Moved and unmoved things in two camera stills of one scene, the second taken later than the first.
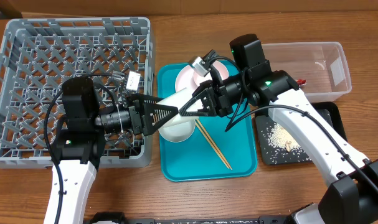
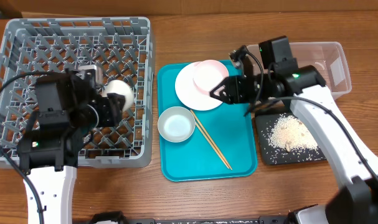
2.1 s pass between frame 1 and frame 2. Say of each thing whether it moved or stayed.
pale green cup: moved
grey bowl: stayed
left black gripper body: moved
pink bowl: stayed
